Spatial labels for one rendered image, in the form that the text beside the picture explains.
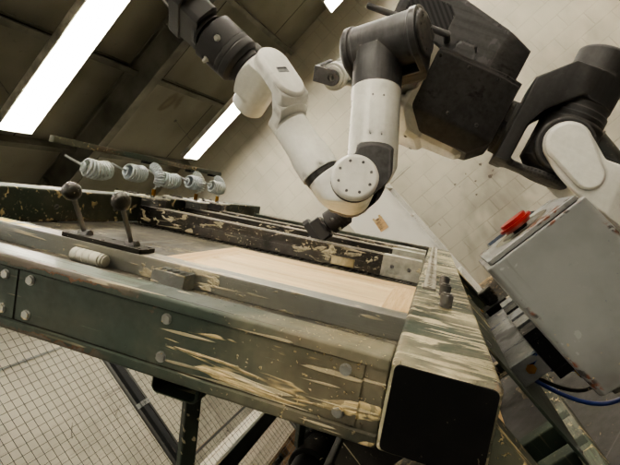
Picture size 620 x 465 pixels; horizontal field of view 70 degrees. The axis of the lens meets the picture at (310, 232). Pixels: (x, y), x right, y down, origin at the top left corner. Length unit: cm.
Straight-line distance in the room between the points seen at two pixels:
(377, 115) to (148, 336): 50
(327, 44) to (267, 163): 192
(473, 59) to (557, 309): 62
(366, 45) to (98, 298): 60
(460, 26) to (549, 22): 561
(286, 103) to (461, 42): 41
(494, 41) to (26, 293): 94
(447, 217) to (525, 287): 570
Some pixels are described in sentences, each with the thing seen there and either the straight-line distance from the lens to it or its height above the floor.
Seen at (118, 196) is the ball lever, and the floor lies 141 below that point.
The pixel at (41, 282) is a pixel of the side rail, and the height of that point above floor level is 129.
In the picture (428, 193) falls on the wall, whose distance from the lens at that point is 621.
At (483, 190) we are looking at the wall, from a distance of 620.
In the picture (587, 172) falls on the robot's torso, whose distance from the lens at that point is 100.
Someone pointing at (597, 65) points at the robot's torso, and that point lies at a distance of 108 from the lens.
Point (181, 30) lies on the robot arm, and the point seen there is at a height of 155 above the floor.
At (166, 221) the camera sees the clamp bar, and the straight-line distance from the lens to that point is 176.
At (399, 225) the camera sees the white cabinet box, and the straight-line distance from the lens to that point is 484.
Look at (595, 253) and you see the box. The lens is 52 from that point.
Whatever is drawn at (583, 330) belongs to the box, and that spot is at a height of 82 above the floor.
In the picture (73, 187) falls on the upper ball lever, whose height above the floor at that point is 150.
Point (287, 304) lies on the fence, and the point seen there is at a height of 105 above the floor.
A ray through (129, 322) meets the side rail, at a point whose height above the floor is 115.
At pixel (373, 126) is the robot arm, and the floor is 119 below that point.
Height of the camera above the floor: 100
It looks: 9 degrees up
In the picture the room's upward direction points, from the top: 39 degrees counter-clockwise
